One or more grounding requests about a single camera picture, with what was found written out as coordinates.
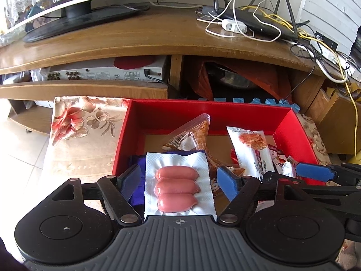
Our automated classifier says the long white jerky packet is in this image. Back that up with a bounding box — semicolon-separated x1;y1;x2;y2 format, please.
227;127;275;181

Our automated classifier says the white red snack packet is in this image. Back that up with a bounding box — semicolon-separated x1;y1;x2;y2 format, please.
268;144;298;178

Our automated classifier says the white sausage packet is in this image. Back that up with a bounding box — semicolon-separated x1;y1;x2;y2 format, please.
144;151;217;218

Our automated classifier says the brown clear snack packet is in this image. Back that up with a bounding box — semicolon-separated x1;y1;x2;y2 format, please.
162;113;211;151

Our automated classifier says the purple snack packet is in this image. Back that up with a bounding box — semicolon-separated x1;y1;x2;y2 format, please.
129;155;146;215

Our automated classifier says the orange brown snack packet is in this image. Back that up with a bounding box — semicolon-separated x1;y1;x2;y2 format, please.
207;154;245;201

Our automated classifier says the brown cardboard box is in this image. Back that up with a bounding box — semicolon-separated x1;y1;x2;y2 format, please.
306;90;360;155

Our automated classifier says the floral tablecloth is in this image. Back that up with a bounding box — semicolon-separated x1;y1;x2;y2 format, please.
46;96;330;182

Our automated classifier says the red cardboard box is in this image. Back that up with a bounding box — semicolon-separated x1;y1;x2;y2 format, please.
113;100;318;175

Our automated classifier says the silver AV receiver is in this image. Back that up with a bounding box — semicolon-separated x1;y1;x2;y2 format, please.
30;55;167;82

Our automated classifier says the black wifi router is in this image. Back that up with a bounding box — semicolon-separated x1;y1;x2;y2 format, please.
213;0;300;42

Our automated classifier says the white power adapter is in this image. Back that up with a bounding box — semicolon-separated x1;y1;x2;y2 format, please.
222;19;248;34

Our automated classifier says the wooden TV stand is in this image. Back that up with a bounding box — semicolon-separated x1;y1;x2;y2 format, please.
0;5;345;136

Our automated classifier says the black monitor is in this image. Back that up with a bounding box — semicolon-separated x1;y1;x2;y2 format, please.
1;0;148;47

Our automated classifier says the yellow cable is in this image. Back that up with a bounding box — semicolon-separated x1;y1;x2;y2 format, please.
240;4;359;156

